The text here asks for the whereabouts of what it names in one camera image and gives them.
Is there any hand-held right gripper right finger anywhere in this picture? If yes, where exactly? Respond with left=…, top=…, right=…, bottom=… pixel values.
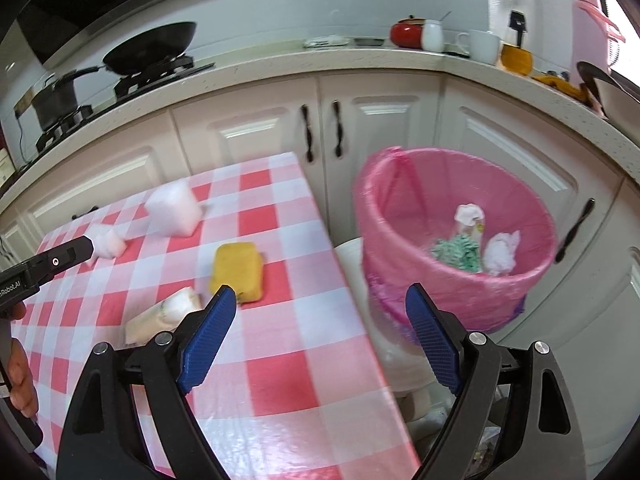
left=404, top=282, right=591, bottom=480

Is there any beige packet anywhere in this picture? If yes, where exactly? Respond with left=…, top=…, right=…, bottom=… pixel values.
left=124, top=286, right=203, bottom=347

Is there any yellow cloth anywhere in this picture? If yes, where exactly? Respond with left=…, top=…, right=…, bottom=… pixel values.
left=531, top=72, right=588, bottom=103

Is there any white dish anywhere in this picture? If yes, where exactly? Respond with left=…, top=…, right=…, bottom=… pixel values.
left=302, top=34, right=348, bottom=50

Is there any small white tissue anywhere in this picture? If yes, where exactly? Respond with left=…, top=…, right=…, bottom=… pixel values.
left=89, top=225, right=127, bottom=261

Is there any red white checkered tablecloth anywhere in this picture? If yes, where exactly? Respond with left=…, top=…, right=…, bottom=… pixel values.
left=10, top=152, right=423, bottom=480

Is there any white foam block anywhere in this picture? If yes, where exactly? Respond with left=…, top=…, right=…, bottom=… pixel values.
left=145, top=180, right=203, bottom=237

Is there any white jar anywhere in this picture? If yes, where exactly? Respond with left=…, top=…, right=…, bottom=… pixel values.
left=421, top=10, right=453, bottom=53

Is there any window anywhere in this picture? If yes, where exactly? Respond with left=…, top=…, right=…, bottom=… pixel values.
left=595, top=0, right=640, bottom=61

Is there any black saucepan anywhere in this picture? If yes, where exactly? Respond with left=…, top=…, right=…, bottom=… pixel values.
left=31, top=76, right=80, bottom=131

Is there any pink lined trash bin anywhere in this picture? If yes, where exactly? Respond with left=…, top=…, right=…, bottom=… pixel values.
left=352, top=146, right=558, bottom=333

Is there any pink thermos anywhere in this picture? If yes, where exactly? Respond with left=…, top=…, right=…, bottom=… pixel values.
left=572, top=0, right=626, bottom=71

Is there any black frying pan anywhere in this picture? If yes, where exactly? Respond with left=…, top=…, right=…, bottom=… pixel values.
left=575, top=61, right=608, bottom=111

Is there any white plastic bag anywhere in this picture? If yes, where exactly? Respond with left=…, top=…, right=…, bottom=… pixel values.
left=482, top=230, right=522, bottom=277

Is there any green white wrapper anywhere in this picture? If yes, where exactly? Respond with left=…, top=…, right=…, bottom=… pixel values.
left=431, top=236, right=483, bottom=273

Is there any white mug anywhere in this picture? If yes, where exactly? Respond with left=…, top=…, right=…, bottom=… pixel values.
left=455, top=29, right=502, bottom=66

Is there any red lidded pot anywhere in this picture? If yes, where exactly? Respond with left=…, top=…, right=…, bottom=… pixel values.
left=390, top=15, right=426, bottom=50

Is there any black wok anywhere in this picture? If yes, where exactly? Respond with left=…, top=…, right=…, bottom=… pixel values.
left=55, top=21, right=198, bottom=77

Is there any yellow jar with black lid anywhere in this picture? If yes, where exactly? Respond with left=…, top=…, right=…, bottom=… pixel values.
left=500, top=10, right=533, bottom=77

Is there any white plastic stool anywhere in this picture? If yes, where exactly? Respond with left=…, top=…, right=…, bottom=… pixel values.
left=334, top=237, right=451, bottom=401

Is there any white bowl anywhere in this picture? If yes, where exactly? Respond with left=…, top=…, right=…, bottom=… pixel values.
left=597, top=72, right=640, bottom=131

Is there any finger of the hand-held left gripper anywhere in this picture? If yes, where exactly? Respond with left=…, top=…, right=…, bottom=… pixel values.
left=27, top=234, right=97, bottom=291

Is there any black cabinet door handle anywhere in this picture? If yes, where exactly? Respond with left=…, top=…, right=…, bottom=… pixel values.
left=331, top=101, right=346, bottom=158
left=299, top=104, right=317, bottom=163
left=554, top=198, right=596, bottom=263

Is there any person's left hand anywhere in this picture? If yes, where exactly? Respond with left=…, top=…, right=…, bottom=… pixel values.
left=6, top=304, right=40, bottom=418

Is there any white printed packet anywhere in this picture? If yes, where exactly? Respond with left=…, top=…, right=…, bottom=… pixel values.
left=452, top=203, right=487, bottom=246

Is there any black gas stove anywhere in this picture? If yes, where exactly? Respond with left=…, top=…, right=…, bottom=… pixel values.
left=35, top=55, right=216, bottom=153

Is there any white kitchen cabinet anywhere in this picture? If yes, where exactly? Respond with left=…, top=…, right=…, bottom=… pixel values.
left=0, top=45, right=640, bottom=480

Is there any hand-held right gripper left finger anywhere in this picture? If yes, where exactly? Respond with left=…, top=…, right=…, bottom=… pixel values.
left=55, top=284, right=238, bottom=480

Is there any yellow sponge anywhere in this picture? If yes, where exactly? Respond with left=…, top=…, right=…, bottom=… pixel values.
left=209, top=241, right=266, bottom=306

